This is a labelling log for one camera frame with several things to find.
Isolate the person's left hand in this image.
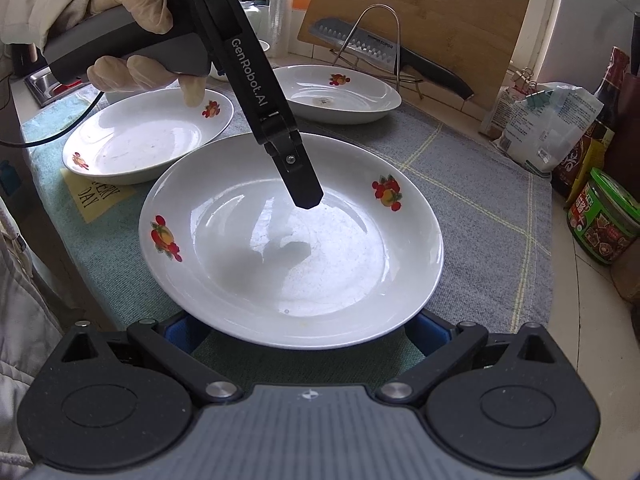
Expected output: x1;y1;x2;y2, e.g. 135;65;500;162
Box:
86;0;207;109

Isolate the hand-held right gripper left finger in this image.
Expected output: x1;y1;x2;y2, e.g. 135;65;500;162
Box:
60;310;243;408

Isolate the red-print paper bag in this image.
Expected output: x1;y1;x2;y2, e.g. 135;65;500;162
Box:
480;85;531;136

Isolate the green lid glass jar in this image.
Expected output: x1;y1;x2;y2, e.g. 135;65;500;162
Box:
235;0;273;41

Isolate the white plastic bag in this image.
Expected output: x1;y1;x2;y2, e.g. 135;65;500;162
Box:
492;82;606;178

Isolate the black cable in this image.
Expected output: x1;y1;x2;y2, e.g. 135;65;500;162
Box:
0;85;106;148

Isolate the dark soy sauce bottle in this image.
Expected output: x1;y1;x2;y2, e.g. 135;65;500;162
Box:
552;46;631;198

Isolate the clear plastic container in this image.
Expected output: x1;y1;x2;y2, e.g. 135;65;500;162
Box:
270;0;297;56

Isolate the metal wire rack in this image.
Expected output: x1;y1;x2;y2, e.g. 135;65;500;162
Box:
327;4;426;101

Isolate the grey checked cloth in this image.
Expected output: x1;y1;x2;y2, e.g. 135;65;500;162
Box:
115;95;553;376

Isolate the black-handled kitchen knife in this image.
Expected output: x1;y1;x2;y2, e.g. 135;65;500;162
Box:
308;17;475;102

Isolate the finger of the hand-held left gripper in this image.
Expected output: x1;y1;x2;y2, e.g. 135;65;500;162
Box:
260;127;324;210

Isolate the bamboo cutting board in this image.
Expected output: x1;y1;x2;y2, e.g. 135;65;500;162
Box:
296;0;535;126

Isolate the person's white jacket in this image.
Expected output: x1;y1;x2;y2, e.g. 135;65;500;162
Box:
0;195;63;480

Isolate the green sauce jar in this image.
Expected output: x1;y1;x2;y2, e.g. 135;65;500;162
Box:
566;167;640;267

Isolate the person's left forearm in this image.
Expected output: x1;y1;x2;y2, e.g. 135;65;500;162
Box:
0;0;121;48

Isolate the yellow packet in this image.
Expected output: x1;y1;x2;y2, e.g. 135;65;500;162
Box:
566;131;615;210

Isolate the white window frame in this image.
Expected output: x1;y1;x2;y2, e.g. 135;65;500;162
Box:
515;0;571;76

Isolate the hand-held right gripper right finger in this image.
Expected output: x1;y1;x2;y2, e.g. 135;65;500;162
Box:
377;309;558;407

